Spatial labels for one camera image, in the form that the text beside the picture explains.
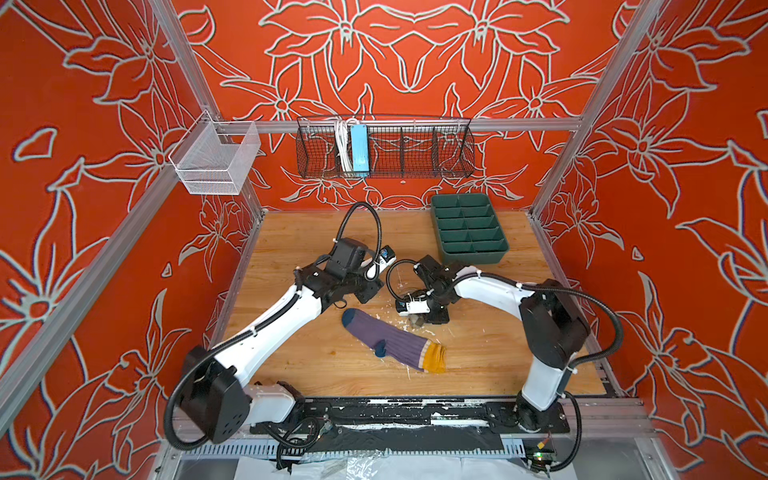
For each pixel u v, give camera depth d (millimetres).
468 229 1068
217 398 387
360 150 892
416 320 868
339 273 582
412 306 795
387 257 678
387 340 854
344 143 898
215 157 943
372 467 672
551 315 533
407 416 743
